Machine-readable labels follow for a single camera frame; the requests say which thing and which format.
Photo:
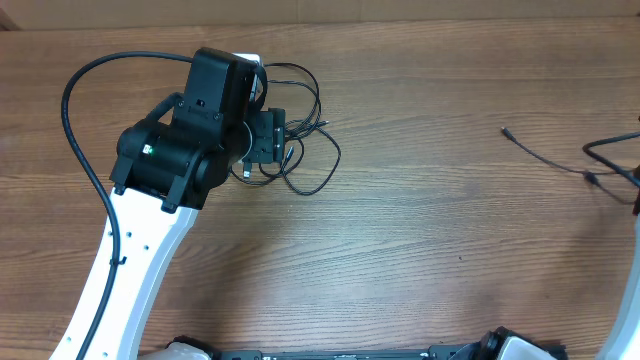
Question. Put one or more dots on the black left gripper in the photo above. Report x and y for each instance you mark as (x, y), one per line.
(269, 136)

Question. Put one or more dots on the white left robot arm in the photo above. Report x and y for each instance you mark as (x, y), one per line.
(166, 165)

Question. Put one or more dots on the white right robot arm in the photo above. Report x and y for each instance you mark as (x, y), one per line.
(623, 340)

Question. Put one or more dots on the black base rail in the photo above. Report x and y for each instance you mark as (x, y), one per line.
(500, 344)

